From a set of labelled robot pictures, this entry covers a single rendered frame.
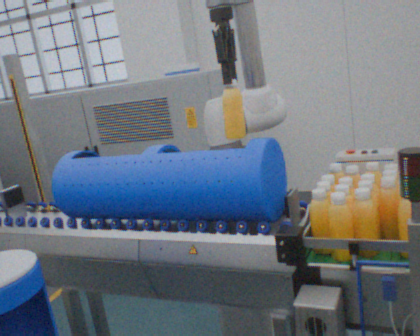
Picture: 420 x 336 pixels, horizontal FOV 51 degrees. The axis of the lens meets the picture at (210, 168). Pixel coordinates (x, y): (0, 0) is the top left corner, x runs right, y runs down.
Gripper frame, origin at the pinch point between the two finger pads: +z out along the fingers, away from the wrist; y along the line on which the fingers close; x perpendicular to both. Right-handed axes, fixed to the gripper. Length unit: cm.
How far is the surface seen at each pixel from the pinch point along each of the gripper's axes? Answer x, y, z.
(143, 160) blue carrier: -33.7, 8.7, 25.7
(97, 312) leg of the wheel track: -87, -5, 102
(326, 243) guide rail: 31, 21, 49
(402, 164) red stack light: 52, 39, 22
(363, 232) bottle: 40, 15, 48
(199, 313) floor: -74, -75, 146
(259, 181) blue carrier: 10.6, 13.5, 32.9
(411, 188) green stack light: 53, 39, 27
